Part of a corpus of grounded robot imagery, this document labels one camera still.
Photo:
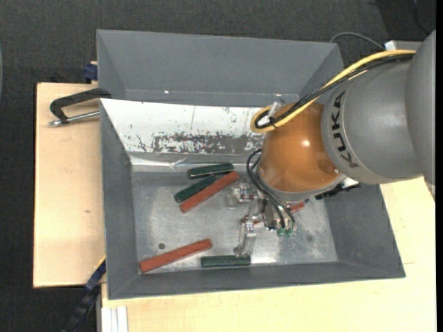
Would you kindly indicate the red-brown flat block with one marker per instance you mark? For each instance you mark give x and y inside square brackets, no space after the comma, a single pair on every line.
[174,255]
[209,192]

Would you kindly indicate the pale cardboard board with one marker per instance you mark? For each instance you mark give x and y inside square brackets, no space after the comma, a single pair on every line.
[69,185]

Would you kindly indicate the dark green flat block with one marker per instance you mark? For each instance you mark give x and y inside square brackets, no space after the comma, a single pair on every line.
[211,170]
[194,189]
[225,261]

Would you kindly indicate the grey metal bin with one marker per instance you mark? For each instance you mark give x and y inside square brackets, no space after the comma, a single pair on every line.
[214,64]

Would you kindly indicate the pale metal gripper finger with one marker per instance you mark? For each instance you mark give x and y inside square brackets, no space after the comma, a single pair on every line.
[246,240]
[246,191]

